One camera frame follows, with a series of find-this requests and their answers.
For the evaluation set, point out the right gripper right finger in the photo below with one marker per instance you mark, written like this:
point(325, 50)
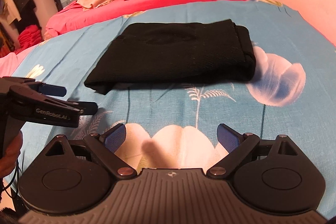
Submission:
point(240, 148)

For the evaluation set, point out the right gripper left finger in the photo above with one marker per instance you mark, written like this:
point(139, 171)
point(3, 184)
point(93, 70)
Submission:
point(103, 148)

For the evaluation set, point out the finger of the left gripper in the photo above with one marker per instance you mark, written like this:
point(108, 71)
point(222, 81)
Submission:
point(84, 108)
point(52, 90)

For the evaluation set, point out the black knit pants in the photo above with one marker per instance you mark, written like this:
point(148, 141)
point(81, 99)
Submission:
point(175, 53)

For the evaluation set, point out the person's left hand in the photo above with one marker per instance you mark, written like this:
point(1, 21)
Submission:
point(8, 161)

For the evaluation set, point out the red folded clothes stack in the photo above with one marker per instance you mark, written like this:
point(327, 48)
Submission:
point(31, 36)

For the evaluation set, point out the red bed sheet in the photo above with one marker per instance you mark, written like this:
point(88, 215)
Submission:
point(74, 17)

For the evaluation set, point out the blue floral bed sheet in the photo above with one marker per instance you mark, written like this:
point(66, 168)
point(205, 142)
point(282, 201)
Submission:
point(175, 125)

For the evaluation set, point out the hanging dark clothes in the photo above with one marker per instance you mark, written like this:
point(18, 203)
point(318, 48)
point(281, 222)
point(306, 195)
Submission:
point(20, 14)

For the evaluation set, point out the beige crumpled cloth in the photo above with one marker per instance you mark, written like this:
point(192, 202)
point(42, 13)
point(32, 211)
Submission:
point(92, 4)

